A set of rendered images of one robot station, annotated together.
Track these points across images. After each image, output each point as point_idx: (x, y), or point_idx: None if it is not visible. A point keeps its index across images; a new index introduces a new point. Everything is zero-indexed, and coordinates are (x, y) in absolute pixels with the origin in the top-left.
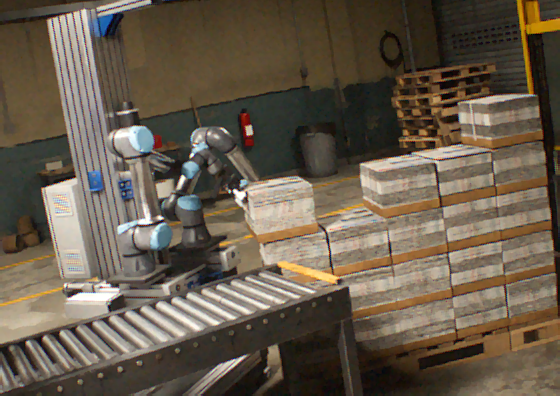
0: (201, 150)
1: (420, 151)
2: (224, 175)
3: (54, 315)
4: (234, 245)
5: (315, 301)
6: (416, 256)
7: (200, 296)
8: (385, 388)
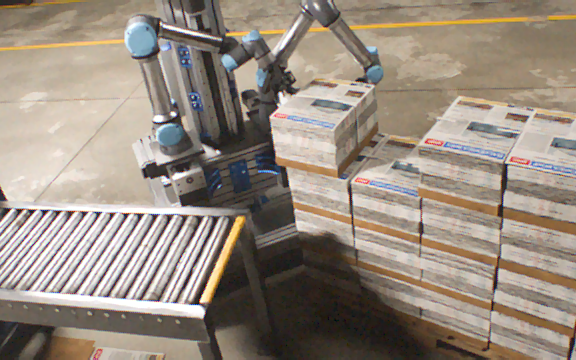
0: (247, 42)
1: (549, 111)
2: (274, 73)
3: (302, 64)
4: (526, 26)
5: (161, 317)
6: (452, 252)
7: (138, 228)
8: (389, 343)
